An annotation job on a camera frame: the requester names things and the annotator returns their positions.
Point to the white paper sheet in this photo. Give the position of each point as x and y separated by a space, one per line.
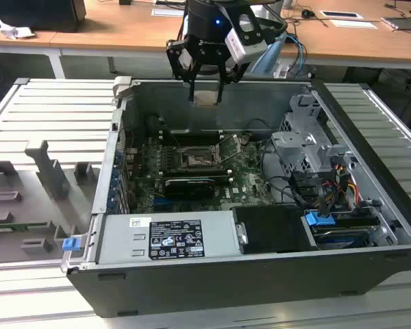
354 24

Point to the green RAM stick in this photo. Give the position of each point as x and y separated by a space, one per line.
20 226

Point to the silver metal disk bay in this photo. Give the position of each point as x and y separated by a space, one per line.
294 140

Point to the black graphics card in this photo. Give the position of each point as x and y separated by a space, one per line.
188 188

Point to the blue disk carrier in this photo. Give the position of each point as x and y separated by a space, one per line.
318 219

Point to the grey laptop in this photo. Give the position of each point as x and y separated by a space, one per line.
404 24

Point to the black computer mouse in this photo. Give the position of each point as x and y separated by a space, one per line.
307 13

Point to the black RAM slot row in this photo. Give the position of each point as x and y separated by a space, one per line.
192 174
192 137

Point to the silver square CPU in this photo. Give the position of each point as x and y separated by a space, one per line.
205 98

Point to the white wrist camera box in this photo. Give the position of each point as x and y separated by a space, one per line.
243 48

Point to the blue case latch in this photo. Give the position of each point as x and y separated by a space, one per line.
70 244

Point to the black box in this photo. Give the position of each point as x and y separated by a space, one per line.
34 13

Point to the green motherboard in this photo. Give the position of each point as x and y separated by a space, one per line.
246 185

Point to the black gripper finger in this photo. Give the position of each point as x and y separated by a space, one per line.
220 89
182 73

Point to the crumpled white paper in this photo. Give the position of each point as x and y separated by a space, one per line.
13 31

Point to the grey parts rack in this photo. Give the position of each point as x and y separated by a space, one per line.
20 186

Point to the black hard disk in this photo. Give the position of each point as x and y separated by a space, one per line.
339 236

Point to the wooden desk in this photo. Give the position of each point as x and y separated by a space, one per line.
106 34

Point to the black open PC case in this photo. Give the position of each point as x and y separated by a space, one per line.
226 291

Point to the black air shroud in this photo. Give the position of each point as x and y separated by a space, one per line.
270 226

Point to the grey power supply unit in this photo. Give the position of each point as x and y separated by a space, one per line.
123 246

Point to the CPU socket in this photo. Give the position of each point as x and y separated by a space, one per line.
195 159

